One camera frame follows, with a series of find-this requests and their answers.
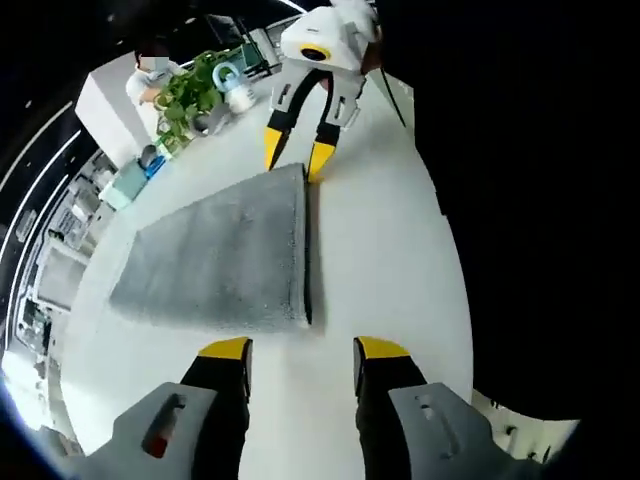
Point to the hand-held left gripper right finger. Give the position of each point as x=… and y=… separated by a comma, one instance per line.
x=390, y=415

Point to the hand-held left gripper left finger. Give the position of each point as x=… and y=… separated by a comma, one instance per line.
x=210, y=415

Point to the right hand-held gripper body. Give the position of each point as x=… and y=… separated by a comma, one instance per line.
x=330, y=35

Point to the grey towel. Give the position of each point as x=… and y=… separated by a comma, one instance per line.
x=220, y=255

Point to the grey plant pot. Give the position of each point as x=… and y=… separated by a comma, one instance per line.
x=210, y=122

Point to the green potted plant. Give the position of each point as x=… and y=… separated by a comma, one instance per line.
x=187, y=95

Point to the green white packet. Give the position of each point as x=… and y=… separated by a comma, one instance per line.
x=165, y=147

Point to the light blue storage box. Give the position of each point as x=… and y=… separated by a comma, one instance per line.
x=125, y=185

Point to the person's black clothing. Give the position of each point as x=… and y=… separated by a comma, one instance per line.
x=540, y=175

